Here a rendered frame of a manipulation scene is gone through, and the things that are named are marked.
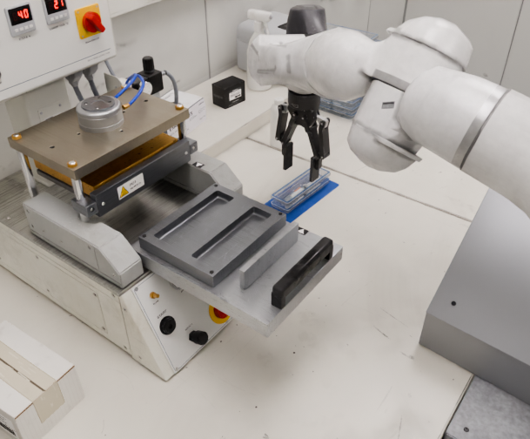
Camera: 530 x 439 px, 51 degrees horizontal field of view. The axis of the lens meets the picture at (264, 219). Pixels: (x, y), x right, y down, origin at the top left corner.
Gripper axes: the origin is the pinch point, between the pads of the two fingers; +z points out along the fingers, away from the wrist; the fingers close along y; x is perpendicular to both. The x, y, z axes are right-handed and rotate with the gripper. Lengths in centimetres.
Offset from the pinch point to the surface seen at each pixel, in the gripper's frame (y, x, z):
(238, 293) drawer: 27, -52, -12
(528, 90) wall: -2, 201, 53
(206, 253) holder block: 17, -49, -13
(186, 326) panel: 14, -53, 4
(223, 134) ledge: -31.9, 5.0, 5.4
